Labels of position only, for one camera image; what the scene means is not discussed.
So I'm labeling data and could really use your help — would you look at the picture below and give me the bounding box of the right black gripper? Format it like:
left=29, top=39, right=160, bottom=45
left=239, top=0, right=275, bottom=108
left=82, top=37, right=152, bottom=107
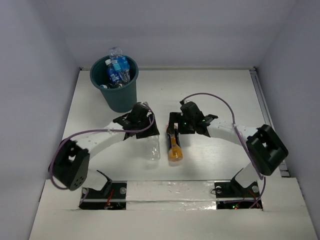
left=166, top=111, right=196, bottom=134

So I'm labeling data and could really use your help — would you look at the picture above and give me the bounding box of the orange juice bottle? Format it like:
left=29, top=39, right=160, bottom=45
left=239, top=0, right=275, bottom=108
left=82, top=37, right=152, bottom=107
left=166, top=125, right=183, bottom=163

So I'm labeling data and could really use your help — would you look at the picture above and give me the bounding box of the clear bottle dark blue label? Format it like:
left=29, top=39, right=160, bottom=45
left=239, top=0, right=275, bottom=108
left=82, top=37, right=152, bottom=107
left=105, top=59, right=121, bottom=88

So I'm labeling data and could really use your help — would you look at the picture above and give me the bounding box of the clear bottle light blue label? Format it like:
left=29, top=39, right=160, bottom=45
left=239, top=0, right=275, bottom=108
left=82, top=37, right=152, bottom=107
left=109, top=46, right=131, bottom=84

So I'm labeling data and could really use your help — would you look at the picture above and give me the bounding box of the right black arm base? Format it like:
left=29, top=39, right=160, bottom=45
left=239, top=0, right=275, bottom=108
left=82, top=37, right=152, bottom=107
left=210, top=181, right=263, bottom=210

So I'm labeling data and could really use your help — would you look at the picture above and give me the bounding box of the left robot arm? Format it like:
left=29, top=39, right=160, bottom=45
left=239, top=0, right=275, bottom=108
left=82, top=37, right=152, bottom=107
left=48, top=102, right=160, bottom=191

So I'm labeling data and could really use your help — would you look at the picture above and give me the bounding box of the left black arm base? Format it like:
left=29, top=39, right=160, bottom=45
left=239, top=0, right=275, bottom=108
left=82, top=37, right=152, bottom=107
left=79, top=181, right=127, bottom=210

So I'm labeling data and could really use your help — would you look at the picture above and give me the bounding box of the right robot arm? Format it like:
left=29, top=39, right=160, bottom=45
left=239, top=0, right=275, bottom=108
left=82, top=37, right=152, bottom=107
left=166, top=101, right=289, bottom=196

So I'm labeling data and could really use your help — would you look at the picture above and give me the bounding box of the dark teal plastic bin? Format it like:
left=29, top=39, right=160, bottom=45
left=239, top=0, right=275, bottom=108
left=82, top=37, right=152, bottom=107
left=89, top=55, right=139, bottom=113

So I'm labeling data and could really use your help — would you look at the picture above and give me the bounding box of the right aluminium rail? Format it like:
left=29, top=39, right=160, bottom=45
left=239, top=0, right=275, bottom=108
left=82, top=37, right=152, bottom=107
left=249, top=67, right=291, bottom=178

